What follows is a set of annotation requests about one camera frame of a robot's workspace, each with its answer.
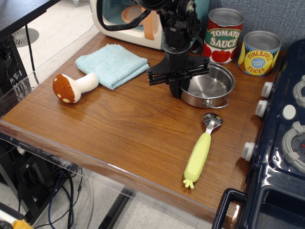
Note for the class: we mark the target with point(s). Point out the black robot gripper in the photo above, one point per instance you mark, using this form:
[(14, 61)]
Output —
[(176, 65)]

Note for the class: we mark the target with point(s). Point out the stainless steel pot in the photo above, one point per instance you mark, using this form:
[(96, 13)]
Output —
[(210, 90)]

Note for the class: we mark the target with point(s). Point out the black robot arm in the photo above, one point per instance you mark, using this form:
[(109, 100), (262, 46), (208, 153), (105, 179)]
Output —
[(179, 25)]

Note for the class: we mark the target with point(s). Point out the plush brown mushroom toy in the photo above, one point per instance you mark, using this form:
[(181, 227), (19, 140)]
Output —
[(69, 90)]

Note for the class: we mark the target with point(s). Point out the toy microwave teal and cream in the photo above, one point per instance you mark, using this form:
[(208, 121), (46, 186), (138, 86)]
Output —
[(149, 32)]

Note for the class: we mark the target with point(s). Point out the light blue folded cloth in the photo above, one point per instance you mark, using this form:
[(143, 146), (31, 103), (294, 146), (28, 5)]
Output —
[(113, 64)]

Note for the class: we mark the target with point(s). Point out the tomato sauce can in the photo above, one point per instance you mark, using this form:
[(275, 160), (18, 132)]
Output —
[(223, 32)]

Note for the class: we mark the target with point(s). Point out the pineapple slices can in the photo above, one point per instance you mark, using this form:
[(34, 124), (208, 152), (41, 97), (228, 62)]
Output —
[(259, 52)]

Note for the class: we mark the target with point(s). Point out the dark blue toy stove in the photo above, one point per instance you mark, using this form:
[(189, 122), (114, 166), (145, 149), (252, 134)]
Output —
[(275, 183)]

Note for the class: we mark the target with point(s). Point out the clear acrylic table guard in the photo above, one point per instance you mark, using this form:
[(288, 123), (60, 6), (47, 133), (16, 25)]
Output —
[(137, 135)]

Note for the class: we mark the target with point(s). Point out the spoon with yellow-green handle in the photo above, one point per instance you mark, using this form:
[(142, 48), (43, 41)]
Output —
[(200, 151)]

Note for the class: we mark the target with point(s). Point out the black metal frame stand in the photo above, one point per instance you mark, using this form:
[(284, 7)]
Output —
[(33, 180)]

